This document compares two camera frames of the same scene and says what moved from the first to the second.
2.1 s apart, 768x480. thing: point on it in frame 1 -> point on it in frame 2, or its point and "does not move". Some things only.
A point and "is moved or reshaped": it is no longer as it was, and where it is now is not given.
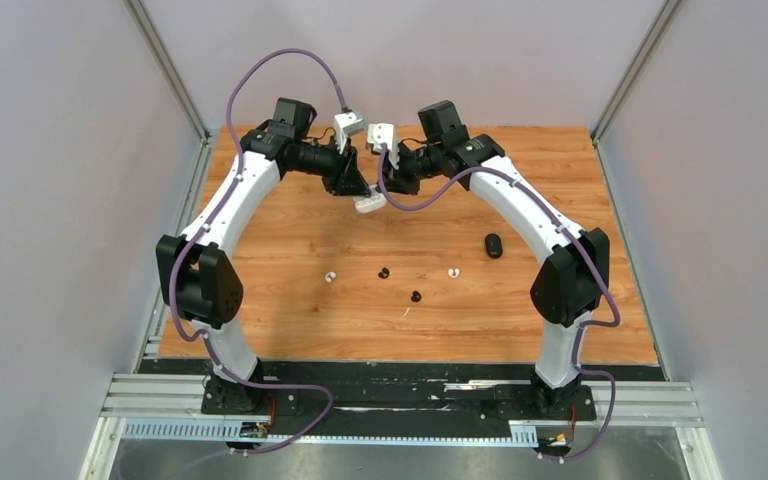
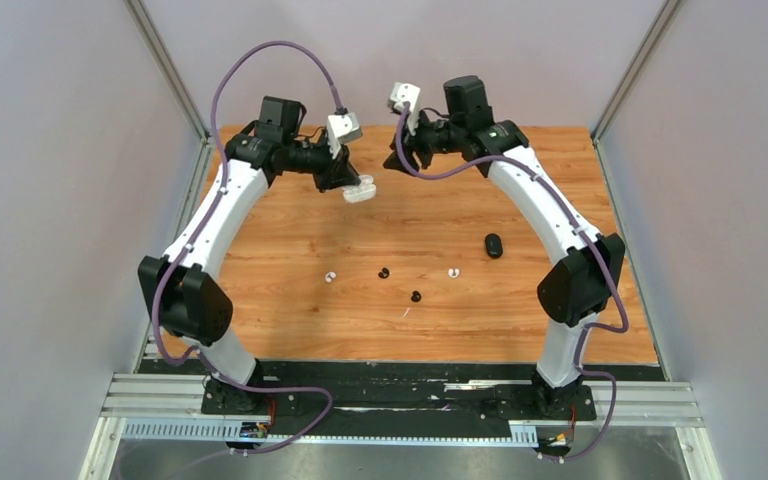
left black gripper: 353,183 does not move
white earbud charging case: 371,203 is moved or reshaped
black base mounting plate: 307,395 does not move
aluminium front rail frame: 169,407 does not move
